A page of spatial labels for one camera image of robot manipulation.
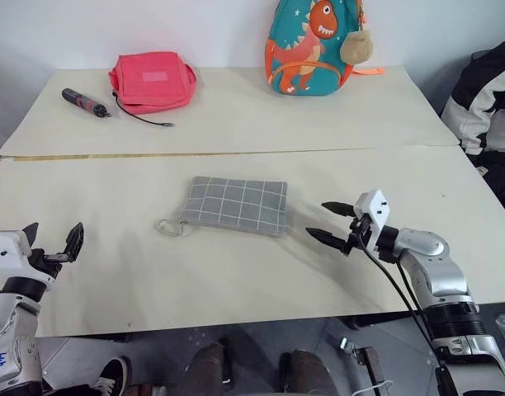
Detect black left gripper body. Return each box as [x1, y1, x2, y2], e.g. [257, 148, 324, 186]
[27, 247, 68, 286]

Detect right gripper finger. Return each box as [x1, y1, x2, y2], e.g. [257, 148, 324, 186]
[321, 201, 356, 218]
[304, 227, 350, 254]

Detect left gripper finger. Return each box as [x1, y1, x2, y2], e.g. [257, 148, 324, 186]
[43, 222, 86, 264]
[22, 222, 40, 251]

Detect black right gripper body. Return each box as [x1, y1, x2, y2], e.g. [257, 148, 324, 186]
[343, 214, 375, 257]

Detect grey checked fabric pouch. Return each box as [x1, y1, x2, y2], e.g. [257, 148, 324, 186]
[154, 176, 289, 240]

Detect black white sneaker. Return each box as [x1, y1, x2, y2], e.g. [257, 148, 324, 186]
[92, 356, 132, 394]

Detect dark brown rounded shape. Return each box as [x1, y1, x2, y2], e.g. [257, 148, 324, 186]
[281, 348, 345, 396]
[185, 341, 238, 396]

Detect black red electric screwdriver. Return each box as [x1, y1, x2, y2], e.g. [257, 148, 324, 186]
[60, 87, 112, 118]

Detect brown plush pendant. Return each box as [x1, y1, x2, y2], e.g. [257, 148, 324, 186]
[339, 29, 375, 65]

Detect teal dinosaur backpack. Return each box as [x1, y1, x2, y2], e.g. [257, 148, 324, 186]
[264, 0, 386, 98]

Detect pink fabric bag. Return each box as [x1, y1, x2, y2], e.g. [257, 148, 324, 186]
[107, 50, 198, 116]

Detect black and white jacket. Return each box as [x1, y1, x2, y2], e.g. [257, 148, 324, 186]
[439, 39, 505, 219]

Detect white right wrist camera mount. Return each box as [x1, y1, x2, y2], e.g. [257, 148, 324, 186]
[352, 188, 392, 252]

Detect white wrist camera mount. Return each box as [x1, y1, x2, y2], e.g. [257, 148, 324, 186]
[0, 230, 32, 271]
[352, 188, 392, 252]

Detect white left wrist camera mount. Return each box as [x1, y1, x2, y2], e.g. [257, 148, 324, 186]
[0, 230, 32, 271]

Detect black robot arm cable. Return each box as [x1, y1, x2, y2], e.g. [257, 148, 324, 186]
[395, 260, 427, 321]
[356, 235, 458, 396]

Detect thin black cord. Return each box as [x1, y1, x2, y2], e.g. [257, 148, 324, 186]
[111, 91, 177, 128]

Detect thin white cable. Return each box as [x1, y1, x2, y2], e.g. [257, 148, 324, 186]
[353, 379, 395, 396]

